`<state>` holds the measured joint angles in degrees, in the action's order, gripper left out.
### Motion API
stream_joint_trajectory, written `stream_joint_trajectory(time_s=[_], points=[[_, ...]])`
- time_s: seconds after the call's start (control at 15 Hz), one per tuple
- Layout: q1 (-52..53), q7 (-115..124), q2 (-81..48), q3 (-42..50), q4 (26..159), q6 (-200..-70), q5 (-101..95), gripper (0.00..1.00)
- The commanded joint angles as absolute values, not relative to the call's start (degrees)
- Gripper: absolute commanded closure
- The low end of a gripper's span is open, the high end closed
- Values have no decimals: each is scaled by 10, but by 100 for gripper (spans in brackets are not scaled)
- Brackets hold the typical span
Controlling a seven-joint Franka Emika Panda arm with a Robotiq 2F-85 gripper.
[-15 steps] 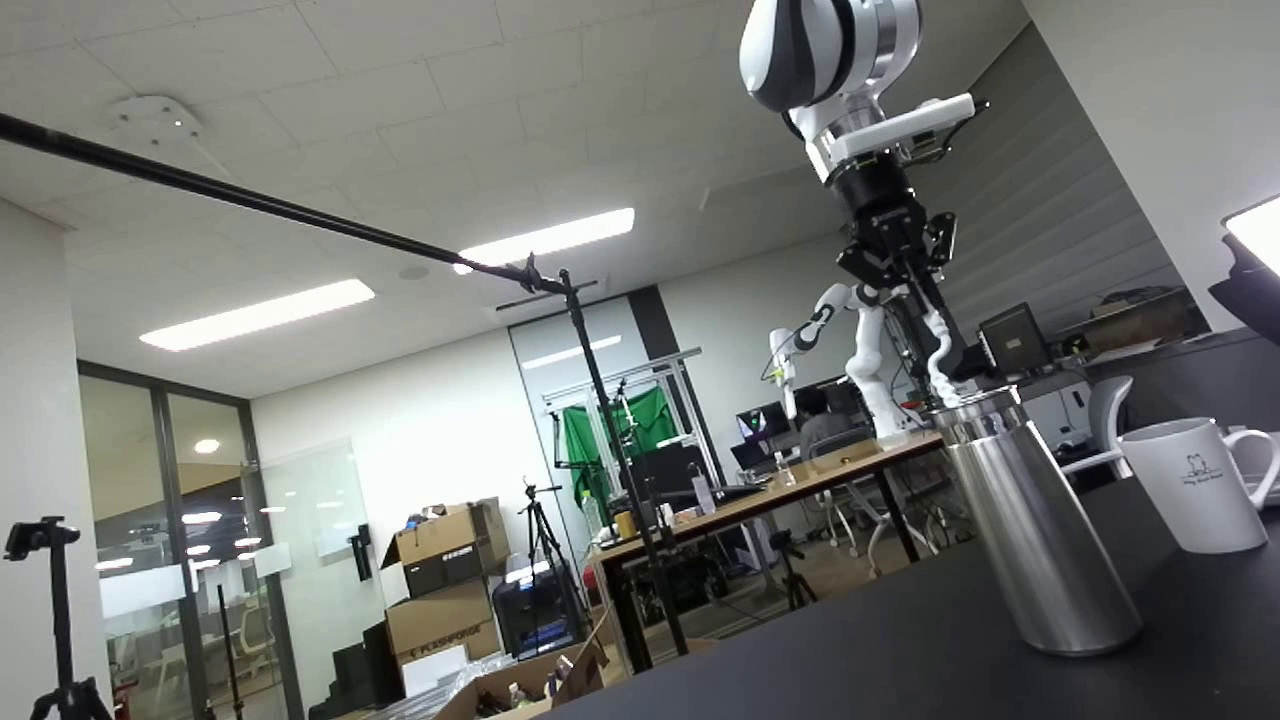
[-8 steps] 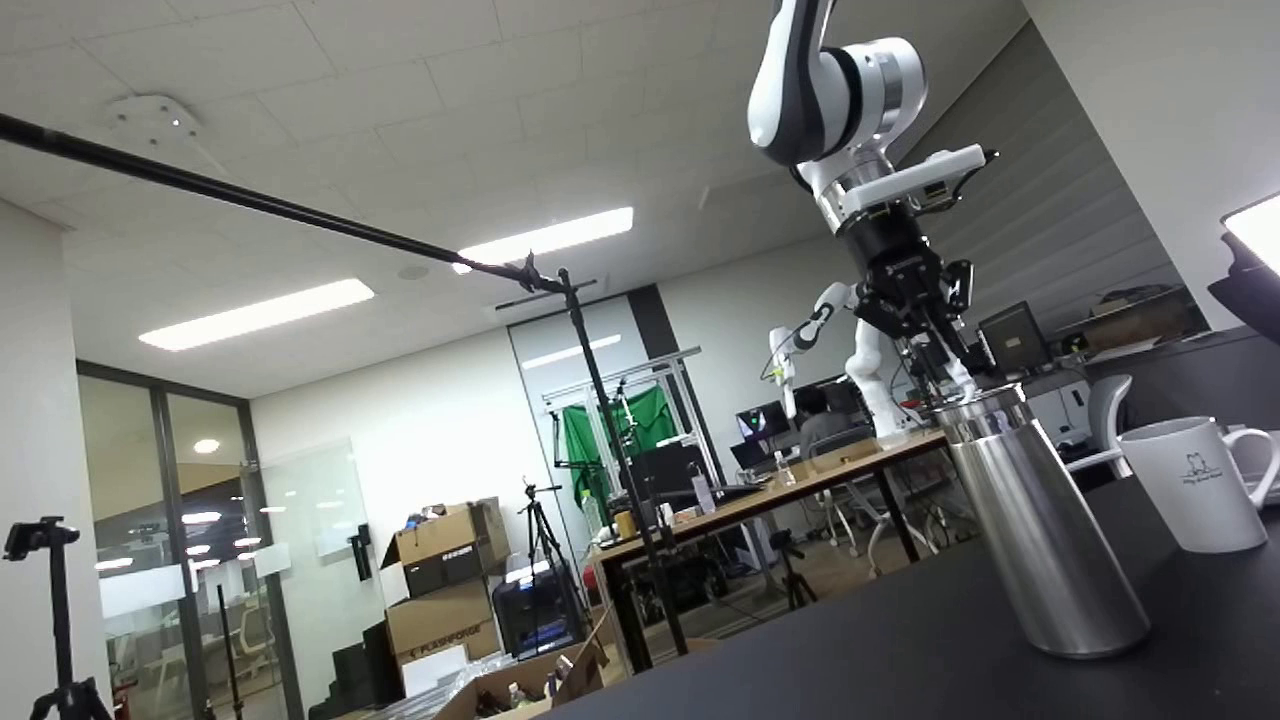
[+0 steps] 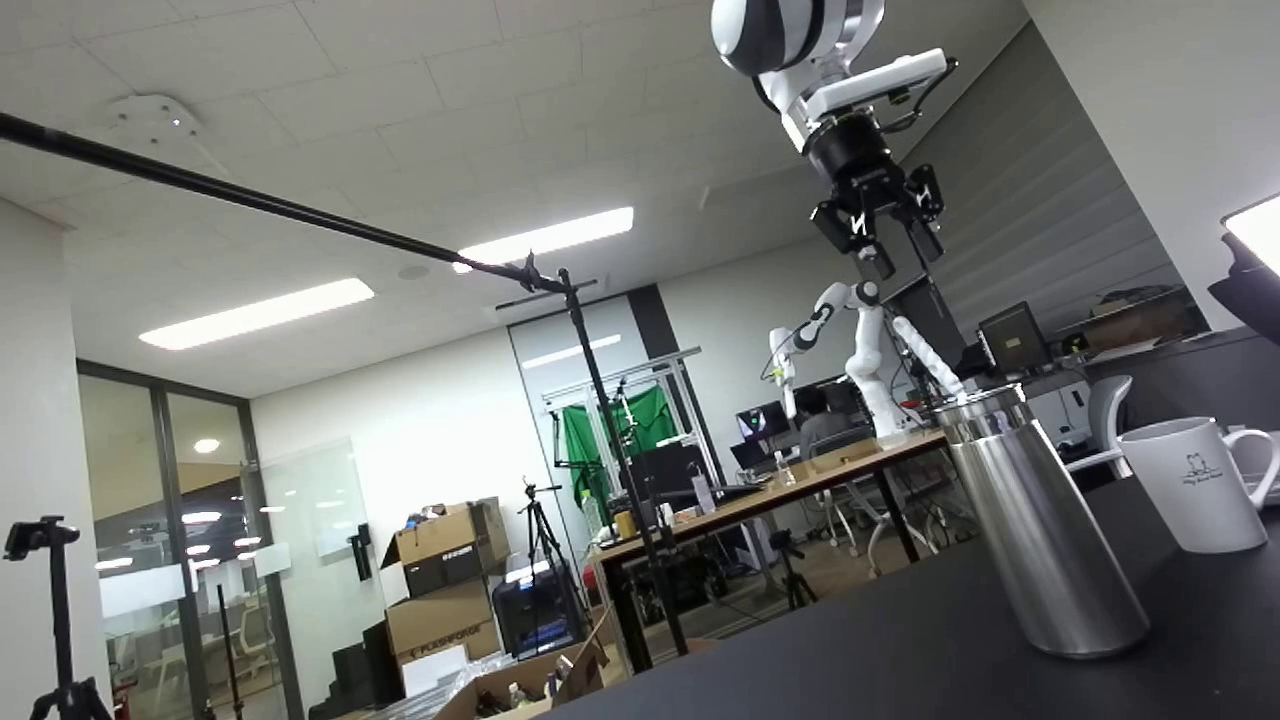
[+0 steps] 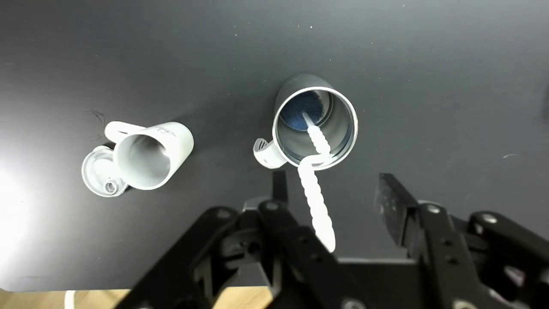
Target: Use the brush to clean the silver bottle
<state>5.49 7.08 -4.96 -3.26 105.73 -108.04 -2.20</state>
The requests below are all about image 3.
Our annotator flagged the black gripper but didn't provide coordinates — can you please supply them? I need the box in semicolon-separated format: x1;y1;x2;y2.
803;113;954;290

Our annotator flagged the silver metal bottle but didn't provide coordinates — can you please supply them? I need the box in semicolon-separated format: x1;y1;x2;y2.
934;379;1158;664

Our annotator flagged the black computer monitor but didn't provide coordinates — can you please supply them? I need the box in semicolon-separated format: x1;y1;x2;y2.
976;300;1058;379

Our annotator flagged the long wooden table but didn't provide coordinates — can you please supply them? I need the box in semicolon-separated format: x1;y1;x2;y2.
588;424;968;675

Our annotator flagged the green cloth backdrop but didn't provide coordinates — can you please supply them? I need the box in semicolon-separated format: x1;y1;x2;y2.
548;385;685;513

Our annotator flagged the small black floor tripod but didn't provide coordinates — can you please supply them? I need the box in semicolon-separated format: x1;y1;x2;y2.
768;527;823;618

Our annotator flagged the rectangular ceiling light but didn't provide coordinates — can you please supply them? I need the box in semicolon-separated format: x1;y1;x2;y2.
449;206;642;279
135;273;380;357

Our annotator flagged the black studio light panel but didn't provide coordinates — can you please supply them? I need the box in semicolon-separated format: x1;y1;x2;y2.
1204;187;1280;351

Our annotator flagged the white ceramic mug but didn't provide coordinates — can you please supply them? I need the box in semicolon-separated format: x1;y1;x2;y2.
1111;412;1280;559

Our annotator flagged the brown cardboard box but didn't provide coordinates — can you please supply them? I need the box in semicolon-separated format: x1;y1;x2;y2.
380;578;504;664
376;497;519;602

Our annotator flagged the open cardboard box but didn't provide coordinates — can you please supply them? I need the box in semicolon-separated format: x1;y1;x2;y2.
437;636;621;720

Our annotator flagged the black boom pole stand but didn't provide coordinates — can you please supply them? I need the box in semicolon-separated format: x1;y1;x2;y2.
0;108;694;659

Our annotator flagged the black camera tripod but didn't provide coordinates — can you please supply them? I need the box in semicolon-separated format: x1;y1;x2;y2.
0;513;114;720

